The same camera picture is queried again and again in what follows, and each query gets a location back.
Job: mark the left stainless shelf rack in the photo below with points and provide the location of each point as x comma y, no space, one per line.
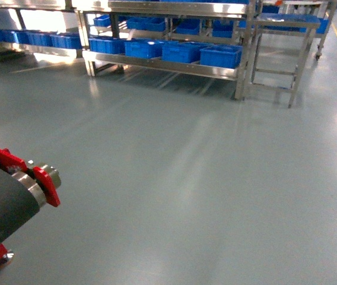
46,28

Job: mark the stainless steel shelf rack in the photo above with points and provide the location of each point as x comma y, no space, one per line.
210,10

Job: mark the blue bin front right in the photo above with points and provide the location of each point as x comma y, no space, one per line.
221,56

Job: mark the small stainless steel table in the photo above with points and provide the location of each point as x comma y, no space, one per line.
278,53

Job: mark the blue bin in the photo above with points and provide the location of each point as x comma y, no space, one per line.
108,45
145,49
221,56
183,52

